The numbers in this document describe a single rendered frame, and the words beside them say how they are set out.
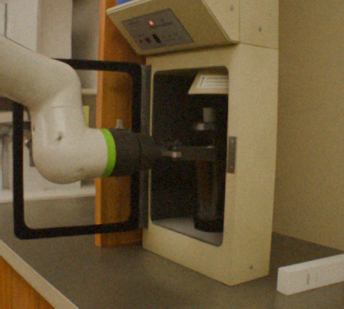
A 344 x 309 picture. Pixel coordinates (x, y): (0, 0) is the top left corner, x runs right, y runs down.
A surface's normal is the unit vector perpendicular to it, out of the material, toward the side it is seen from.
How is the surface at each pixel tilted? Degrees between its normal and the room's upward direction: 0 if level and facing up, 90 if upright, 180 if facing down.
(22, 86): 128
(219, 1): 90
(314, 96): 90
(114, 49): 90
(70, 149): 77
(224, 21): 90
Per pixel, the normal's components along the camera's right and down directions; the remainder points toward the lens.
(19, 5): 0.29, -0.06
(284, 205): -0.81, 0.01
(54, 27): 0.67, 0.04
